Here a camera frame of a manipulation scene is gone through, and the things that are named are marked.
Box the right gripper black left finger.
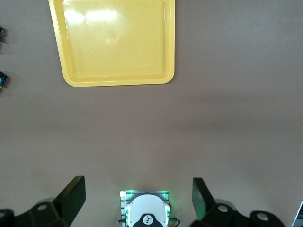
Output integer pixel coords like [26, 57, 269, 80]
[0, 175, 86, 227]

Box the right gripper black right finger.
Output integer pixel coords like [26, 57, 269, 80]
[189, 177, 288, 227]

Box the brown table cover mat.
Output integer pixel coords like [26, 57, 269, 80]
[0, 0, 303, 227]

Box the yellow plastic tray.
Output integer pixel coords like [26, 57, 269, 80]
[48, 0, 176, 87]

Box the aluminium frame profile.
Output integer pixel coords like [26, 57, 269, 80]
[291, 200, 303, 227]

